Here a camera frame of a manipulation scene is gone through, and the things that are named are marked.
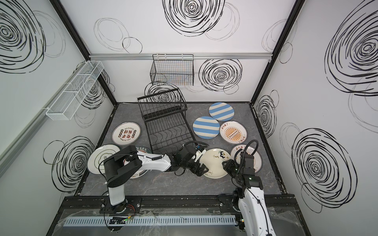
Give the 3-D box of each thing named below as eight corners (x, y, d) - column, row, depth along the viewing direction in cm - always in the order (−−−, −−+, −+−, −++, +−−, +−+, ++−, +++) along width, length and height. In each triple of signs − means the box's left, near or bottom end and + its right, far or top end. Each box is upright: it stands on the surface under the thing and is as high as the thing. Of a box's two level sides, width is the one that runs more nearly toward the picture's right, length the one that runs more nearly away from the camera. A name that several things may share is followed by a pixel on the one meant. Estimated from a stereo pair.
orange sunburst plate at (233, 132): (221, 144, 98) (222, 142, 97) (218, 122, 110) (218, 121, 108) (249, 144, 98) (250, 142, 97) (243, 122, 110) (244, 121, 108)
